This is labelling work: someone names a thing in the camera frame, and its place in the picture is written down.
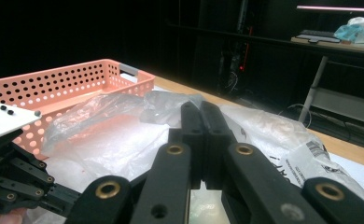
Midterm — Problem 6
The blue and white tissue pack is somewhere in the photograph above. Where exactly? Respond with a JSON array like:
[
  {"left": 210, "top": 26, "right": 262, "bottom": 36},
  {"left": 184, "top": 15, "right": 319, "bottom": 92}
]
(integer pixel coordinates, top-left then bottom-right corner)
[{"left": 333, "top": 16, "right": 364, "bottom": 45}]

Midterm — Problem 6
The tangle of floor cables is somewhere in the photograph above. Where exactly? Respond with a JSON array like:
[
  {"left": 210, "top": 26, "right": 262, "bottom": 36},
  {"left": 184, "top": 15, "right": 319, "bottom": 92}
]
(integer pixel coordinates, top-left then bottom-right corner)
[{"left": 277, "top": 103, "right": 364, "bottom": 144}]

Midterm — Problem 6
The white board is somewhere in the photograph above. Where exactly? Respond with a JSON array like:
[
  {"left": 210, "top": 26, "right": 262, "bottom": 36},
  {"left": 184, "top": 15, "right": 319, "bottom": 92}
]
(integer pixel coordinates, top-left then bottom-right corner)
[{"left": 329, "top": 151, "right": 364, "bottom": 201}]

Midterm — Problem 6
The black computer tower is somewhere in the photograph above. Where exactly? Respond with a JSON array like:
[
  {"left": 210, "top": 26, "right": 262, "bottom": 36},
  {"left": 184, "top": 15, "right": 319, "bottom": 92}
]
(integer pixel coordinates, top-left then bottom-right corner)
[{"left": 217, "top": 26, "right": 253, "bottom": 95}]

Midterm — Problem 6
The white-legged wooden desk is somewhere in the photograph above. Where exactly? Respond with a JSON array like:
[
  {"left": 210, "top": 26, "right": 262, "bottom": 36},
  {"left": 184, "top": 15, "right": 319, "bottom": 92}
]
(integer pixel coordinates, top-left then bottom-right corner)
[{"left": 289, "top": 35, "right": 364, "bottom": 127}]

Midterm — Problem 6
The clear plastic bag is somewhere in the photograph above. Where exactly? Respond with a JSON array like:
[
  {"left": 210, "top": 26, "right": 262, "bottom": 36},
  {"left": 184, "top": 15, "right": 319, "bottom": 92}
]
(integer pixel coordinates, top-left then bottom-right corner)
[{"left": 24, "top": 91, "right": 364, "bottom": 224}]

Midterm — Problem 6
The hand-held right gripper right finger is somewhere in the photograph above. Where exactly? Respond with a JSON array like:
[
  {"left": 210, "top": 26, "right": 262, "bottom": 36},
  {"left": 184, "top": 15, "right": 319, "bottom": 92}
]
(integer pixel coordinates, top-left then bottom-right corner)
[{"left": 200, "top": 100, "right": 238, "bottom": 190}]

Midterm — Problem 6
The black keyboard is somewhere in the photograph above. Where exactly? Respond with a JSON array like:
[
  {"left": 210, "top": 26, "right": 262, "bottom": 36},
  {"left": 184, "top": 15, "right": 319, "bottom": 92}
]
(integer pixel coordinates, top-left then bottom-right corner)
[{"left": 295, "top": 29, "right": 342, "bottom": 44}]

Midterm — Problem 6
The pink perforated plastic basket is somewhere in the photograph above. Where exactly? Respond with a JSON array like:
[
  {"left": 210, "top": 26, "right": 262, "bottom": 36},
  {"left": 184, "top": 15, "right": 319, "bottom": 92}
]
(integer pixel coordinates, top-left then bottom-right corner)
[{"left": 0, "top": 58, "right": 156, "bottom": 161}]

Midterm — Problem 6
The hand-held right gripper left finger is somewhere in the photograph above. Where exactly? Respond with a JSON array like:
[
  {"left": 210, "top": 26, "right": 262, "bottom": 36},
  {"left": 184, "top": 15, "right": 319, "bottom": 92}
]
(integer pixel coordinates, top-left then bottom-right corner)
[{"left": 168, "top": 101, "right": 207, "bottom": 190}]

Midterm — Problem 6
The wooden table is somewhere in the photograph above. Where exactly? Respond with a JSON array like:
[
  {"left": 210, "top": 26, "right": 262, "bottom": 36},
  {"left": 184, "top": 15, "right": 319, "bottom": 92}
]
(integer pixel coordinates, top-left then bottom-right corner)
[{"left": 153, "top": 76, "right": 364, "bottom": 171}]

